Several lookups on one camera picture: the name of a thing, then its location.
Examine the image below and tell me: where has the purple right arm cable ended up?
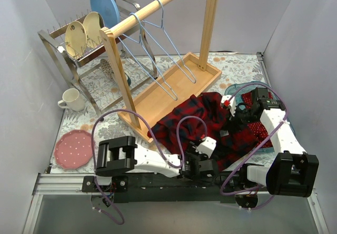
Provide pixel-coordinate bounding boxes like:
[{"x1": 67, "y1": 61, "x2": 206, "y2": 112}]
[{"x1": 220, "y1": 82, "x2": 290, "y2": 210}]

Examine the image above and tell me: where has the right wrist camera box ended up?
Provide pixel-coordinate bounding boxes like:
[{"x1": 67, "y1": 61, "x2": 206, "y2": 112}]
[{"x1": 220, "y1": 95, "x2": 237, "y2": 116}]

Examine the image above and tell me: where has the cream plate front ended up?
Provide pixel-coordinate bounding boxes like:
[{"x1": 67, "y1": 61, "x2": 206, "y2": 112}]
[{"x1": 65, "y1": 21, "x2": 87, "y2": 59}]

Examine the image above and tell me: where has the white mug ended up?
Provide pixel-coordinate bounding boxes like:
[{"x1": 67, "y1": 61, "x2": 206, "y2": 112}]
[{"x1": 57, "y1": 88, "x2": 85, "y2": 112}]

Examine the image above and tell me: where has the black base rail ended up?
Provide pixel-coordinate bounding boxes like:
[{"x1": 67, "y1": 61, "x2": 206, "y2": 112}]
[{"x1": 97, "y1": 173, "x2": 235, "y2": 203}]

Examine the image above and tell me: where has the pink dotted plate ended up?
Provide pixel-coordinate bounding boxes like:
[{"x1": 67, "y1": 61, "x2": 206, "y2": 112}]
[{"x1": 54, "y1": 130, "x2": 93, "y2": 170}]

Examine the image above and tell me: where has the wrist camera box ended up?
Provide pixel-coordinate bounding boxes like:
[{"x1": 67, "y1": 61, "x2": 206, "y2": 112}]
[
  {"x1": 220, "y1": 95, "x2": 237, "y2": 116},
  {"x1": 196, "y1": 136, "x2": 216, "y2": 158}
]

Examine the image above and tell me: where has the light blue wire hanger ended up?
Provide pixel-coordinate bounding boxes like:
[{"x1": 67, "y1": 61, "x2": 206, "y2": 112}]
[{"x1": 153, "y1": 0, "x2": 197, "y2": 84}]

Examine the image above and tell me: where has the cream plate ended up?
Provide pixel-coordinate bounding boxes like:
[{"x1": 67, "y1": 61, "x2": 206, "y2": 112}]
[
  {"x1": 83, "y1": 12, "x2": 104, "y2": 48},
  {"x1": 65, "y1": 21, "x2": 87, "y2": 59}
]

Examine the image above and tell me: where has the patterned bowl under rack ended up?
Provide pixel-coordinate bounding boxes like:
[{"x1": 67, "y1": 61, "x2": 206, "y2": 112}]
[{"x1": 100, "y1": 59, "x2": 114, "y2": 79}]

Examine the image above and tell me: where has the teal cup under rack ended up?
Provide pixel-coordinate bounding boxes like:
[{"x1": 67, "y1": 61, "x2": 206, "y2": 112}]
[{"x1": 125, "y1": 72, "x2": 132, "y2": 86}]

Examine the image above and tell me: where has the wooden clothes rack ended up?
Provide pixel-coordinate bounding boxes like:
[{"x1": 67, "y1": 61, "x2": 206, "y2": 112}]
[{"x1": 99, "y1": 0, "x2": 223, "y2": 143}]

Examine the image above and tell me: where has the metal dish rack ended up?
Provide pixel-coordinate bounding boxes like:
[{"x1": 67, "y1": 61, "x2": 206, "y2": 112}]
[{"x1": 37, "y1": 0, "x2": 158, "y2": 121}]

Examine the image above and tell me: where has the red plaid skirt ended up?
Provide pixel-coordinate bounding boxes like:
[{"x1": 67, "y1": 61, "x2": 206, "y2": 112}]
[{"x1": 152, "y1": 92, "x2": 257, "y2": 171}]

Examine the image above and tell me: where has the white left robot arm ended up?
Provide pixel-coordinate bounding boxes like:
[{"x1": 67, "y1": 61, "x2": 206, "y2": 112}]
[{"x1": 94, "y1": 136, "x2": 219, "y2": 192}]

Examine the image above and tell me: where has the teal plastic tray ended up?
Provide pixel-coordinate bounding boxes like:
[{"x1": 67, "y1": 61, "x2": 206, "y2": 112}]
[{"x1": 224, "y1": 81, "x2": 297, "y2": 154}]

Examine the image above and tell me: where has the cream plate rear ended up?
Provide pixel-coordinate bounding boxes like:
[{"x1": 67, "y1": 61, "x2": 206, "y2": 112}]
[{"x1": 83, "y1": 12, "x2": 104, "y2": 48}]

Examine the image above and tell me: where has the blue plate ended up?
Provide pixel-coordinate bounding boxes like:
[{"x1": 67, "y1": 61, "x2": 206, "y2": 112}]
[{"x1": 90, "y1": 0, "x2": 121, "y2": 28}]

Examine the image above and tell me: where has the red polka dot cloth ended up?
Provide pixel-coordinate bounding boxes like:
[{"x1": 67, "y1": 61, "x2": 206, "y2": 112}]
[{"x1": 241, "y1": 92, "x2": 268, "y2": 146}]

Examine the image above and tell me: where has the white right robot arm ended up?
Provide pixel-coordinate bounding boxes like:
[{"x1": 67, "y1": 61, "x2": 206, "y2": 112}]
[{"x1": 220, "y1": 84, "x2": 319, "y2": 198}]

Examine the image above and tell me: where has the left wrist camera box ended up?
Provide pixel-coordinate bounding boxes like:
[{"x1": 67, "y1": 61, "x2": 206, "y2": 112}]
[{"x1": 196, "y1": 136, "x2": 216, "y2": 158}]

